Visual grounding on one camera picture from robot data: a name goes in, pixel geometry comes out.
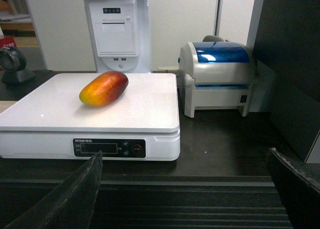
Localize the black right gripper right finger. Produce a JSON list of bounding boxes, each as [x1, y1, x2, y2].
[[266, 148, 320, 229]]

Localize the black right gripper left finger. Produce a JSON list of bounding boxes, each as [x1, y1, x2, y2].
[[6, 151, 103, 229]]

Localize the dark red yellow mango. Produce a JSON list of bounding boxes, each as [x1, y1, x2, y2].
[[79, 71, 129, 107]]

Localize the black checkout counter cabinet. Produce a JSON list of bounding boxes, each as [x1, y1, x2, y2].
[[0, 70, 292, 229]]

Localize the white electronic checkout scale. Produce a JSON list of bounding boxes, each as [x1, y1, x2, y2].
[[0, 73, 180, 161]]

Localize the white blue label printer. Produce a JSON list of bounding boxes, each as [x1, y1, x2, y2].
[[178, 36, 256, 118]]

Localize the black box right side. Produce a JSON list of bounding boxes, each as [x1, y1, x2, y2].
[[253, 0, 320, 164]]

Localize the black round barcode scanner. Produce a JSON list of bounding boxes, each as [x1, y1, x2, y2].
[[0, 47, 35, 86]]

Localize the red fire extinguisher box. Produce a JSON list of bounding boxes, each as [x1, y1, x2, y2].
[[0, 35, 17, 48]]

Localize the white POS terminal stand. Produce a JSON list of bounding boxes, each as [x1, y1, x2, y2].
[[84, 0, 152, 73]]

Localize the wooden shelf with papers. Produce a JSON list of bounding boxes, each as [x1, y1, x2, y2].
[[0, 0, 40, 48]]

